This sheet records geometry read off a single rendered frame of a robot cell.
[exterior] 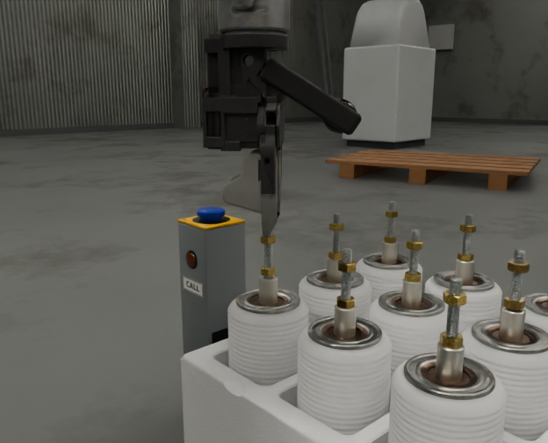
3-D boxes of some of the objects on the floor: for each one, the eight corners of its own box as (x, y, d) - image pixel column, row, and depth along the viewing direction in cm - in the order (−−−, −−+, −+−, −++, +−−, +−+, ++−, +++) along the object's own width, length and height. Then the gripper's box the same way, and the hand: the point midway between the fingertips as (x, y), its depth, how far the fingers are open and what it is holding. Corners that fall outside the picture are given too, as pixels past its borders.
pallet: (544, 174, 343) (545, 157, 341) (524, 193, 277) (527, 172, 275) (370, 163, 404) (371, 148, 401) (320, 176, 337) (320, 159, 335)
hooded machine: (383, 141, 595) (388, 7, 564) (436, 144, 549) (445, -1, 518) (337, 145, 544) (341, -2, 513) (391, 149, 498) (399, -11, 467)
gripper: (217, 42, 64) (221, 221, 68) (195, 32, 53) (201, 243, 58) (291, 41, 63) (289, 222, 68) (284, 31, 52) (283, 246, 57)
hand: (273, 221), depth 62 cm, fingers open, 3 cm apart
